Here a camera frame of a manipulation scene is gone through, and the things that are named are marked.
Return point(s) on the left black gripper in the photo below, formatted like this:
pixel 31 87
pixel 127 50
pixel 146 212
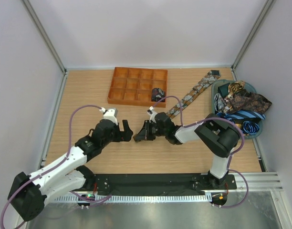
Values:
pixel 124 135

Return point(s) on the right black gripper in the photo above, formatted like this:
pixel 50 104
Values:
pixel 144 134

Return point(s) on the brown floral tie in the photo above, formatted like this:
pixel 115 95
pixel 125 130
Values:
pixel 199 88

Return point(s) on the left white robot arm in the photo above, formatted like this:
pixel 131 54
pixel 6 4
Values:
pixel 29 194

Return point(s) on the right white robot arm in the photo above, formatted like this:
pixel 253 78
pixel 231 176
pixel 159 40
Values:
pixel 222 137

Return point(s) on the rolled dark floral tie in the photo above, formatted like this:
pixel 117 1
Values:
pixel 157 94

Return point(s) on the orange compartment tray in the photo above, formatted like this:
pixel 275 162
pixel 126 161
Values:
pixel 133 86

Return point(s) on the grey patterned tie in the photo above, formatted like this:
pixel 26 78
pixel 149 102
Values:
pixel 221 105

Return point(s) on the dark green tie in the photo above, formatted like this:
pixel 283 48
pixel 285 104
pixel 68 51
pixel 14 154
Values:
pixel 223 90

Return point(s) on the gold patterned tie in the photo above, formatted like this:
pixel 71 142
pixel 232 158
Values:
pixel 234 87

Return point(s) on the blue striped tie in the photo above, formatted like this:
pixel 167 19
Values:
pixel 248 120

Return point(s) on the dark brown paisley tie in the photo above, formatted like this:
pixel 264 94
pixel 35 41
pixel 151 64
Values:
pixel 252 102

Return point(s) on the teal plastic basket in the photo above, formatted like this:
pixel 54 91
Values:
pixel 214 90

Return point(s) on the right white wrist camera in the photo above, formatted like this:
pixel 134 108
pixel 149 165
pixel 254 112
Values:
pixel 152 113

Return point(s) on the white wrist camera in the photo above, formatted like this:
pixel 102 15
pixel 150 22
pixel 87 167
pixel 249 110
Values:
pixel 110 114
pixel 152 113

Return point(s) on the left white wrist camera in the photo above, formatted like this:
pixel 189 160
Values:
pixel 110 114

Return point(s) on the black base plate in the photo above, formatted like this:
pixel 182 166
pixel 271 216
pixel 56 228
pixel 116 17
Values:
pixel 187 184

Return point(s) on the white slotted cable duct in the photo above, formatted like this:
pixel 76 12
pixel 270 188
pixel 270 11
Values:
pixel 71 198

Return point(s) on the aluminium frame rail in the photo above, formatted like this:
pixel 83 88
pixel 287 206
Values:
pixel 263 181

